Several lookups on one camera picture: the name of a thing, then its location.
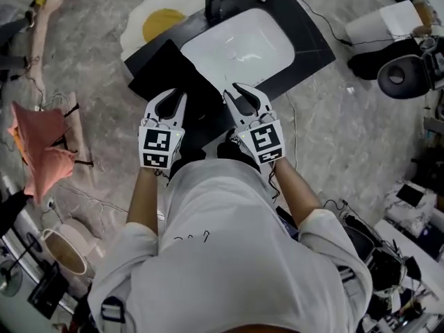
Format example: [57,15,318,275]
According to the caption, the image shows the grey strap buckle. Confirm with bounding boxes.
[99,296,126,325]

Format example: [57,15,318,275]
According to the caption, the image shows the beige round bucket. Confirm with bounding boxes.
[40,224,88,278]

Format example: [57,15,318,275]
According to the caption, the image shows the beige long pole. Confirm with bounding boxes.
[26,0,70,67]

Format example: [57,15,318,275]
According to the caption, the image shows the black cloth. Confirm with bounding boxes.
[127,39,232,151]

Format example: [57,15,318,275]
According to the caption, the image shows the black flat case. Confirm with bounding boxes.
[26,261,69,321]

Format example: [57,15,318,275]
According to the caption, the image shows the person's left forearm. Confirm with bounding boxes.
[126,166,171,238]

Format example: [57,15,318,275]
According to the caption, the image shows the black floor mat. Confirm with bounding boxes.
[347,38,422,82]

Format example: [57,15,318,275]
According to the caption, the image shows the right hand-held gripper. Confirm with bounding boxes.
[223,83,288,167]

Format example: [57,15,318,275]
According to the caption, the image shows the person's black trousers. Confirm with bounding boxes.
[167,140,262,189]

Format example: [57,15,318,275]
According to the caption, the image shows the dark blue box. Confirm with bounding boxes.
[276,206,300,241]

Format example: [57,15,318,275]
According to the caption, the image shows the person's right forearm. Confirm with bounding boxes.
[267,157,324,229]

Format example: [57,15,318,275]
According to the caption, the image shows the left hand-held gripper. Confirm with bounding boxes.
[137,87,189,171]

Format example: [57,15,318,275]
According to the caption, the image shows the person's white shirt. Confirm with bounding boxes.
[87,157,375,333]

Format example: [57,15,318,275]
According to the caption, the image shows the white rounded fixture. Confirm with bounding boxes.
[344,0,425,54]

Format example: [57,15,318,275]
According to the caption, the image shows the pink towel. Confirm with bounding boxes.
[6,100,77,205]

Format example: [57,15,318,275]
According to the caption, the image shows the black power cable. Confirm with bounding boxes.
[287,0,354,47]

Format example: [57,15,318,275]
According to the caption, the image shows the fried egg shaped rug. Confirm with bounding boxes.
[119,0,208,62]

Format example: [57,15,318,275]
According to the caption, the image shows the black toilet seat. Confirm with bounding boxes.
[377,54,436,100]

